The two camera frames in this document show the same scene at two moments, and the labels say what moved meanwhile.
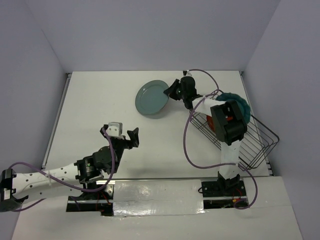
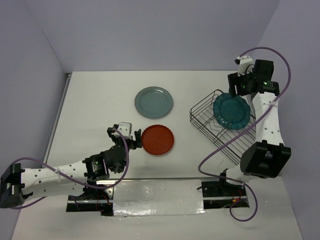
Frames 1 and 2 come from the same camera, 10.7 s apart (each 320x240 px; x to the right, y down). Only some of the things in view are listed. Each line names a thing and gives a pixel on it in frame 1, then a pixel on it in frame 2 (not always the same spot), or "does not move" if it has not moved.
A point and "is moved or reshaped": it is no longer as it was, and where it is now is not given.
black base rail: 216,194 does not move
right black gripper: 170,91 to 233,79
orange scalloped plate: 211,123 to 157,139
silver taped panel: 146,197 does not move
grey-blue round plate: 150,98 is moved or reshaped
